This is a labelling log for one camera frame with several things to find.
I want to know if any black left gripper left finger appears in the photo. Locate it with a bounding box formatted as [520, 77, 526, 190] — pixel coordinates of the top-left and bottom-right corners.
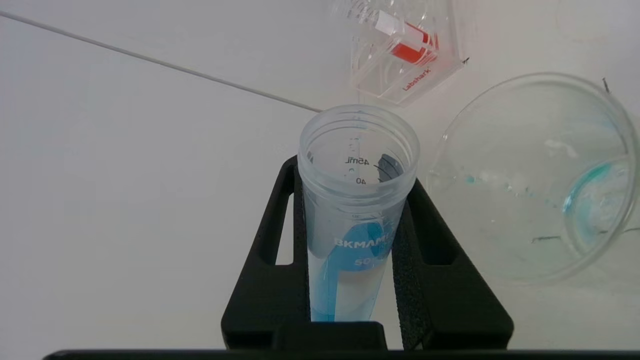
[221, 155, 312, 351]

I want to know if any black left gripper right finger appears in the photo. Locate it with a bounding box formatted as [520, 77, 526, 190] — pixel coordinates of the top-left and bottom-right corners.
[391, 178, 515, 351]

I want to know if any clear plastic BKMAM test tube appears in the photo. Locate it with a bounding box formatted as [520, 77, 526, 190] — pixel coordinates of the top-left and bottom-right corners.
[297, 104, 421, 323]

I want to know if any clear glass beaker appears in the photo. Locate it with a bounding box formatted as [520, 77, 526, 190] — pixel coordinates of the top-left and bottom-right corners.
[426, 72, 640, 287]

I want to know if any clear acrylic test tube rack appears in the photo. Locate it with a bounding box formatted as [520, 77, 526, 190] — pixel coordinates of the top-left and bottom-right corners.
[330, 0, 469, 107]

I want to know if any test tube with red pigment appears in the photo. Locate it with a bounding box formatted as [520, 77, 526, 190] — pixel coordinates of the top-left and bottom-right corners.
[349, 6, 442, 67]

